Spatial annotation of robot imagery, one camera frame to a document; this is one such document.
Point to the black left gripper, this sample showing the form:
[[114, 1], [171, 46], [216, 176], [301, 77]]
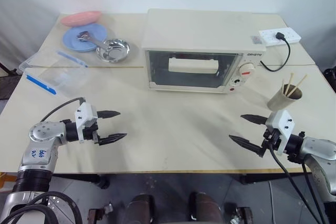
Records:
[[90, 132]]

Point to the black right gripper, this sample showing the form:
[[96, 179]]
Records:
[[272, 137]]

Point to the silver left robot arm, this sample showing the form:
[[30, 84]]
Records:
[[39, 132]]

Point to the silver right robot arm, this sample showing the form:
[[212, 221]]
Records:
[[317, 148]]

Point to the small black oven knob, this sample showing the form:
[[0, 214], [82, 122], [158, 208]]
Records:
[[238, 82]]

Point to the white knob with red marker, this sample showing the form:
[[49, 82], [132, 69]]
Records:
[[248, 69]]

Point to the glass oven door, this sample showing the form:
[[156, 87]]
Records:
[[157, 69]]

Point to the cream toaster oven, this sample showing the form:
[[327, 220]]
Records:
[[197, 30]]

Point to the metal chopstick cup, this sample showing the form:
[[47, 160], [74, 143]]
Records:
[[278, 102]]

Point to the wooden chopstick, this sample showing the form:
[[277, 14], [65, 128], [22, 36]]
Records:
[[283, 86], [299, 83], [290, 82]]

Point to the clear plastic container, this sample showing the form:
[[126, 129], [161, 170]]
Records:
[[65, 77]]

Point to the stainless steel bowl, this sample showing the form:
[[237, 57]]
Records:
[[115, 54]]

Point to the blue container latch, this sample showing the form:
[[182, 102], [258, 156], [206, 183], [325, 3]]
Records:
[[39, 83], [72, 58]]

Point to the black caster wheel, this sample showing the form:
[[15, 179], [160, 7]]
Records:
[[101, 212], [240, 213]]

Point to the metal dish clip tongs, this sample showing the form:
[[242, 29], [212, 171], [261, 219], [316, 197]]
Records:
[[96, 42]]

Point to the dark rounded shape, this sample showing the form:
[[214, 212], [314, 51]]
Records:
[[206, 208], [140, 209]]

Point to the small clear packet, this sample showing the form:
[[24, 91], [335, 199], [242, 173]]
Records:
[[256, 39]]

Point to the blue plate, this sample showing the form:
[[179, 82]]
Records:
[[71, 41]]

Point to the black object beside table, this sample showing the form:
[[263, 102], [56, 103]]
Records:
[[330, 78]]

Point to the white power strip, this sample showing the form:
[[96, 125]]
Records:
[[267, 35]]

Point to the pink plate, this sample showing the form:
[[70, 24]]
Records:
[[78, 19]]

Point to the dark object beside table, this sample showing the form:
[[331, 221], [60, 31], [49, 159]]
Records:
[[6, 69]]

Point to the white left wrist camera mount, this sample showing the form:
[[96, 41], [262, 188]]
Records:
[[85, 115]]

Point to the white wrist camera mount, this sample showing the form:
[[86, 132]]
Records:
[[85, 115], [282, 123]]

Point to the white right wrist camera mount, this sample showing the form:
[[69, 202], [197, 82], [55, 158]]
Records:
[[282, 123]]

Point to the black table leg frame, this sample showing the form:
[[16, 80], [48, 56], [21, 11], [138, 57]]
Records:
[[262, 178], [86, 179]]

